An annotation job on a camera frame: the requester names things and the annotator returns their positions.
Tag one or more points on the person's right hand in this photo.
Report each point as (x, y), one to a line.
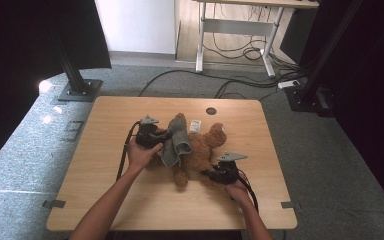
(240, 195)

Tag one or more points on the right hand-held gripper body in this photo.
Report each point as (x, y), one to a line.
(226, 173)

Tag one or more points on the gray table bracket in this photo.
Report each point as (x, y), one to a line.
(288, 204)
(54, 203)

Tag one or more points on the person's left hand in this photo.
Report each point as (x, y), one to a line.
(140, 156)

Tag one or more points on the white metal desk frame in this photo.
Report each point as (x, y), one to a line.
(236, 26)

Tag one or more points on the brown teddy bear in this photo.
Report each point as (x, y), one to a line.
(200, 153)

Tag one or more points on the dark curtain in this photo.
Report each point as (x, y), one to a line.
(373, 100)
(13, 66)

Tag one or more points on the black stand with base plate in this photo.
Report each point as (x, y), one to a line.
(80, 90)

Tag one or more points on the gray cloth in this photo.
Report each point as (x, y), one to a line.
(178, 140)

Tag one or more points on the black slanted metal stand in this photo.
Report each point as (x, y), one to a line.
(300, 100)

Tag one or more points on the white power strip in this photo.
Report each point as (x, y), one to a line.
(288, 84)

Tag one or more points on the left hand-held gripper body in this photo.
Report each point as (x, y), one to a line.
(148, 135)

